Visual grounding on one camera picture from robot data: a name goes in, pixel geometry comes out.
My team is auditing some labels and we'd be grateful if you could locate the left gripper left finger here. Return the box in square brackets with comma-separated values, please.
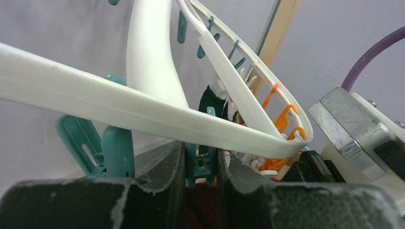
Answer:
[0, 141, 185, 229]

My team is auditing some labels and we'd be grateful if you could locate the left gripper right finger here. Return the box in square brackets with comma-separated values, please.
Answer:
[217, 150, 402, 229]

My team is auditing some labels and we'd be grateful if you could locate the teal clothes clip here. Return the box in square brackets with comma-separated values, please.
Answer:
[185, 106, 219, 188]

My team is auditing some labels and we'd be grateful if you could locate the white oval clip hanger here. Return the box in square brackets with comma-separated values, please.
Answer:
[0, 0, 313, 158]

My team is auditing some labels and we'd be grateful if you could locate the wooden hanger stand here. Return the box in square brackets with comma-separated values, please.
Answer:
[250, 0, 303, 95]

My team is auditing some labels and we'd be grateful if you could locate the dark green sock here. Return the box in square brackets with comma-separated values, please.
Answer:
[198, 86, 229, 120]

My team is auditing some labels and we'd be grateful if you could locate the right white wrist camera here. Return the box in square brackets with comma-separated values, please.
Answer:
[308, 87, 405, 215]

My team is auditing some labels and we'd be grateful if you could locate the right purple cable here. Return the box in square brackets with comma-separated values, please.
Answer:
[341, 26, 405, 92]

